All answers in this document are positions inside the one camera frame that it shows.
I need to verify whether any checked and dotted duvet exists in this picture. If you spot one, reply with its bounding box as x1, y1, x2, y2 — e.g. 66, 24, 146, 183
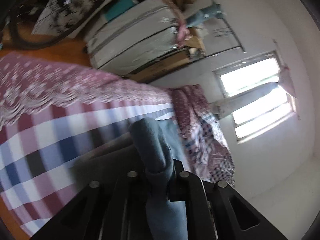
170, 84, 236, 187

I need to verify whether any window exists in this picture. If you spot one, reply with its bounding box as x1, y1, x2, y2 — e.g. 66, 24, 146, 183
212, 51, 297, 144

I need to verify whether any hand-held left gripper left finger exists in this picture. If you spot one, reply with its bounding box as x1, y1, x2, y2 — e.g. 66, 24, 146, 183
30, 165, 150, 240

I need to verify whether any black clothes rack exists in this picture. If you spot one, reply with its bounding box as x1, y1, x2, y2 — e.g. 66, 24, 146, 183
200, 0, 247, 58

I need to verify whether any pink cloth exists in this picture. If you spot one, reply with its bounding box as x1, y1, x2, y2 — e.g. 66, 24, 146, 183
175, 17, 190, 48

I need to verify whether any white suitcase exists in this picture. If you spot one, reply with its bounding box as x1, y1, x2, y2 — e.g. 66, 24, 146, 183
85, 0, 187, 74

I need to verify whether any white printed curtain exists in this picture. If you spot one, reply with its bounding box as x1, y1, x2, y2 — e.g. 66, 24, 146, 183
210, 65, 298, 119

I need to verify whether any stack of cardboard boxes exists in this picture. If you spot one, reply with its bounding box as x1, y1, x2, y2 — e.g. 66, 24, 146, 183
185, 26, 208, 58

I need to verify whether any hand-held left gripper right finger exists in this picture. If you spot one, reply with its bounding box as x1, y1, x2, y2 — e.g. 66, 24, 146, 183
168, 159, 287, 240

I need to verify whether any checked bed sheet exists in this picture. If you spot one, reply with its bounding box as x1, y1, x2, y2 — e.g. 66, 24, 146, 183
0, 51, 180, 237

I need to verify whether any teal T-shirt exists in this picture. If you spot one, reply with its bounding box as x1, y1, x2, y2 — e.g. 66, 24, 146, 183
128, 117, 189, 240

